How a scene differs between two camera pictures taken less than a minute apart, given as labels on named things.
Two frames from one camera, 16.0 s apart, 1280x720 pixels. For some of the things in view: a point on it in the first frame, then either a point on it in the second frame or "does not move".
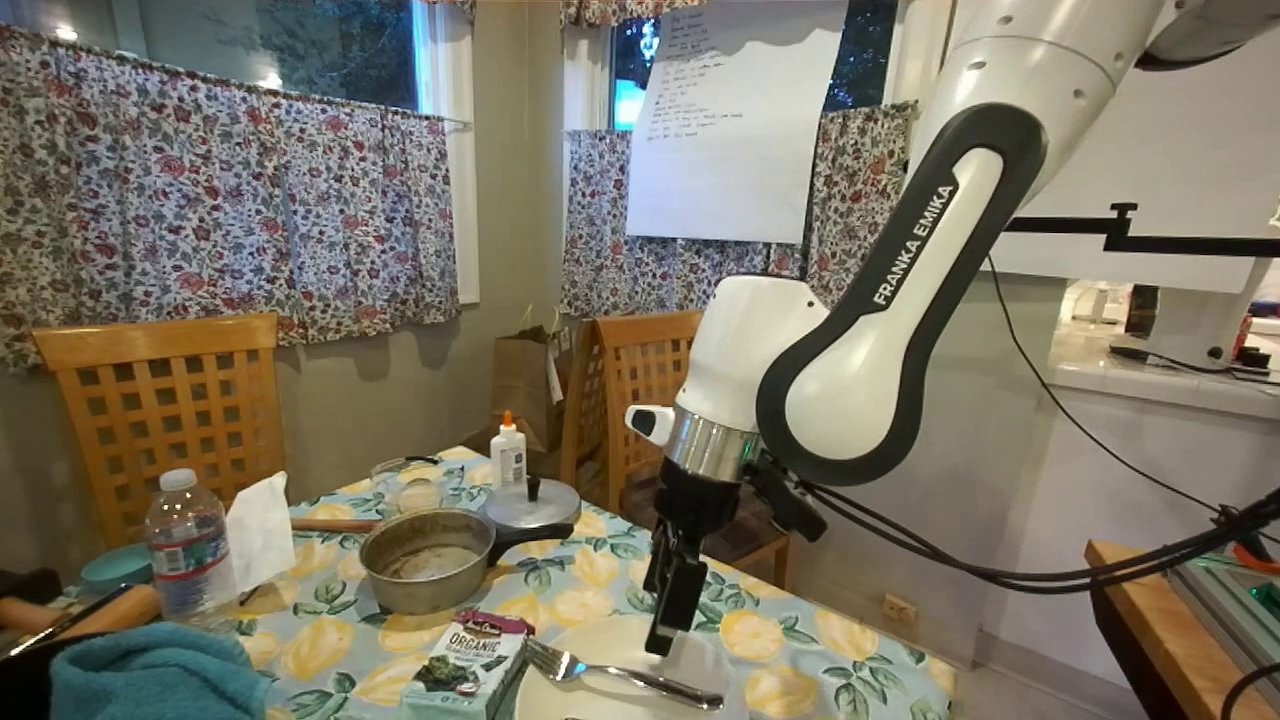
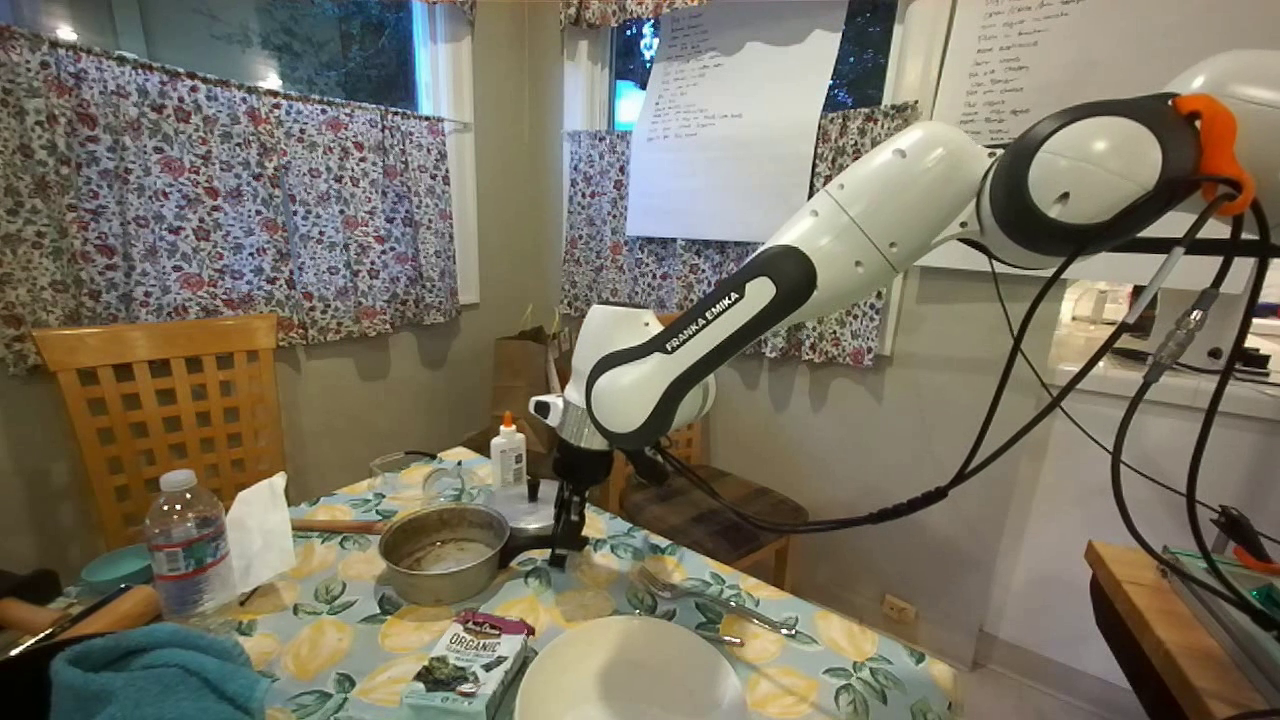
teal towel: [156, 668] does not move
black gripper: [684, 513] -> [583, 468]
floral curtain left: [155, 194] does not move
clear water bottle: [185, 544] does not move
